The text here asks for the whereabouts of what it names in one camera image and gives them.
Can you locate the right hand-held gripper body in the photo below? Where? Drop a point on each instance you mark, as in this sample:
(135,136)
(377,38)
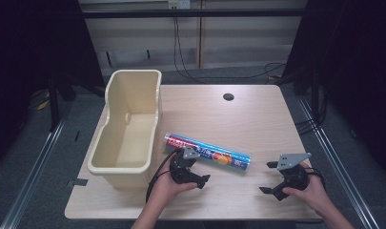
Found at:
(292,173)

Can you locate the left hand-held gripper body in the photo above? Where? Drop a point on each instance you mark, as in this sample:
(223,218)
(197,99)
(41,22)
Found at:
(181,171)

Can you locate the blue foil wrap roll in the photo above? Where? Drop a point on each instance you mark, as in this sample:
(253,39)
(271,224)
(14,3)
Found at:
(209,152)

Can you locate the cream plastic bin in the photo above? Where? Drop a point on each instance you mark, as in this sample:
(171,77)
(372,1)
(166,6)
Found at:
(130,133)

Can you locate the person's left hand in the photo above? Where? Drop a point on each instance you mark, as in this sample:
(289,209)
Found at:
(168,189)

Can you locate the person's right hand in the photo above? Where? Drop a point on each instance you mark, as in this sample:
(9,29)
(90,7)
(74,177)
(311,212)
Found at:
(309,191)

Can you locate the black table grommet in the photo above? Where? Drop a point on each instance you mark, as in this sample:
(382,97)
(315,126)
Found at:
(228,97)

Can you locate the black metal stand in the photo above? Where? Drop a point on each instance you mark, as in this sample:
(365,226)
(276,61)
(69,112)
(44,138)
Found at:
(53,105)
(314,95)

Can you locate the grey tape piece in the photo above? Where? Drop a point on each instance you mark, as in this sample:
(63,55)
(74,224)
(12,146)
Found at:
(77,182)

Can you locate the black curtain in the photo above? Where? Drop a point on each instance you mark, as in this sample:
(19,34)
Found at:
(35,63)
(355,79)

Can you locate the black horizontal bar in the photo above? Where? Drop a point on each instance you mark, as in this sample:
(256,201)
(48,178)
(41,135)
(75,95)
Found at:
(193,13)

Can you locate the aluminium floor rail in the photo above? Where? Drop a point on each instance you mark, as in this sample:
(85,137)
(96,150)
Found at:
(31,178)
(336,159)

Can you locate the white wall socket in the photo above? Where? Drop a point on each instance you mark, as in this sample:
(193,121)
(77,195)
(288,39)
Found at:
(179,4)

